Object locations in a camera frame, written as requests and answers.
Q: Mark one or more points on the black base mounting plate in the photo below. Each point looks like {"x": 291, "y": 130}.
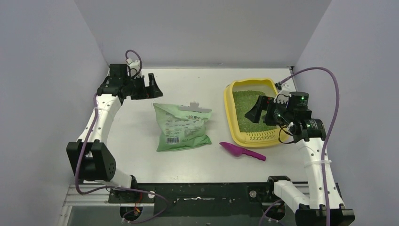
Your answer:
{"x": 201, "y": 199}

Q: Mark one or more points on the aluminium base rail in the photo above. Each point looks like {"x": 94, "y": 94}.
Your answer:
{"x": 90, "y": 207}

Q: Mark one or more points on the magenta plastic scoop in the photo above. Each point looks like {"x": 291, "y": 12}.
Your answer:
{"x": 238, "y": 151}

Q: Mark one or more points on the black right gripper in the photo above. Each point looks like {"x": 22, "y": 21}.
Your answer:
{"x": 267, "y": 110}

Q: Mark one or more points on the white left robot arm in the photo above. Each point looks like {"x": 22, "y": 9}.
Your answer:
{"x": 89, "y": 156}

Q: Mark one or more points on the green litter in box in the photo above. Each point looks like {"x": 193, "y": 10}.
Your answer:
{"x": 244, "y": 101}

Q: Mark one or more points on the white bag sealing clip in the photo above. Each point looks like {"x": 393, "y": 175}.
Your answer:
{"x": 194, "y": 107}

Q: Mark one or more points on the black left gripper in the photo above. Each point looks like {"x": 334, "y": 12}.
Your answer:
{"x": 152, "y": 91}

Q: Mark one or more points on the yellow litter box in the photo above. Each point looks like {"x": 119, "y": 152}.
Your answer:
{"x": 249, "y": 139}

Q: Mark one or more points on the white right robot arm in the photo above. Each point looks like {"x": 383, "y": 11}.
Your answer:
{"x": 324, "y": 205}

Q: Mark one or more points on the green cat litter bag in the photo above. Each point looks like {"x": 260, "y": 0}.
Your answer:
{"x": 180, "y": 129}

